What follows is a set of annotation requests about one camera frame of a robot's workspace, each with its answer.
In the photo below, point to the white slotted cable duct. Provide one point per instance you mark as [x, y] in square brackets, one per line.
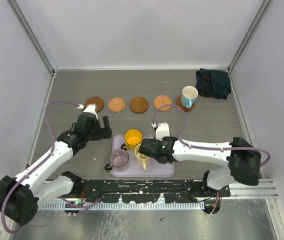
[161, 205]

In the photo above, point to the yellow transparent mug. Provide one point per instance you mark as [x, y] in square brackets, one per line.
[132, 138]

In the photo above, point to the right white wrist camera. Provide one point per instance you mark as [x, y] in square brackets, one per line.
[161, 130]

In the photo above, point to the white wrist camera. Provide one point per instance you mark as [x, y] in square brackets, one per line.
[161, 130]
[90, 108]

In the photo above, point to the cream mug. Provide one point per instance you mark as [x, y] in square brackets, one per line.
[141, 159]

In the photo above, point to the large woven rattan coaster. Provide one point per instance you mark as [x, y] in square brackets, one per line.
[162, 103]

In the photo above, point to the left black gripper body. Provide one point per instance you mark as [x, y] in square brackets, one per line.
[97, 133]

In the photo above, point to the purple transparent mug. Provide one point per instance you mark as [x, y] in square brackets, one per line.
[118, 161]

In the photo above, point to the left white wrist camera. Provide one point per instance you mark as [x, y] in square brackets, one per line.
[90, 108]

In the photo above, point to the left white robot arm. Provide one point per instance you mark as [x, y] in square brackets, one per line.
[22, 195]

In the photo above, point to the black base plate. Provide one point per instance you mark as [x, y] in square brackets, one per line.
[144, 191]

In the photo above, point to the lilac plastic tray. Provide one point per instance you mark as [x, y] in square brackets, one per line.
[135, 169]

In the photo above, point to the white and blue mug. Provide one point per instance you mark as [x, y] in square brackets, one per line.
[188, 96]

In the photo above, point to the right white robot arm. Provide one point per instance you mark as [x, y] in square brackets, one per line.
[238, 160]

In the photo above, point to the dark blue folded cloth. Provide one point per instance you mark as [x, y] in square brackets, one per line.
[213, 83]

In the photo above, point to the small woven rattan coaster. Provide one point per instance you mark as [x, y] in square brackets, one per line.
[116, 104]

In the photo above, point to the dark wooden coaster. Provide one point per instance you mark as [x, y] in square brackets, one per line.
[185, 109]
[139, 105]
[98, 101]

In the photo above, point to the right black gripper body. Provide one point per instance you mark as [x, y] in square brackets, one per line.
[154, 140]

